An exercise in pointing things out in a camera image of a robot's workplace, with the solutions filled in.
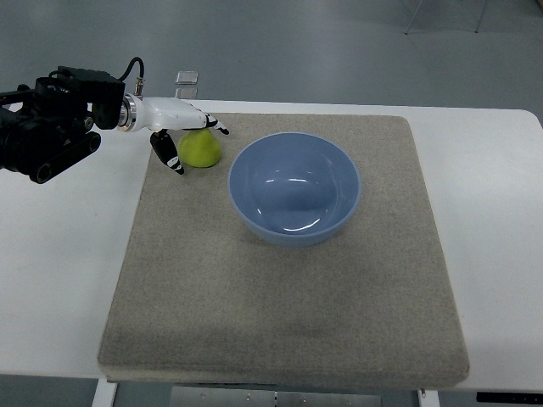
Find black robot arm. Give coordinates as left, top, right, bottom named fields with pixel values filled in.
left=1, top=66, right=125, bottom=184

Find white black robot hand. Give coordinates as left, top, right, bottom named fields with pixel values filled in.
left=117, top=93, right=229, bottom=175

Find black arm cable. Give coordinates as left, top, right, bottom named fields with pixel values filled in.
left=118, top=57, right=146, bottom=97

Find metal chair legs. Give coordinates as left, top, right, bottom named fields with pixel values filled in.
left=403, top=0, right=490, bottom=36

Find grey felt mat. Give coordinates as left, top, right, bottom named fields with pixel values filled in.
left=98, top=114, right=469, bottom=390

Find blue bowl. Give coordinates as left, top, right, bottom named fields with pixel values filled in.
left=227, top=132, right=362, bottom=248

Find green pear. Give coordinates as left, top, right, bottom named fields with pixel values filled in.
left=177, top=128, right=222, bottom=168

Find white table frame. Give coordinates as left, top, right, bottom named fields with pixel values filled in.
left=91, top=376, right=440, bottom=407

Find black table control panel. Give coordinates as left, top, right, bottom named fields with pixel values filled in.
left=476, top=392, right=543, bottom=405

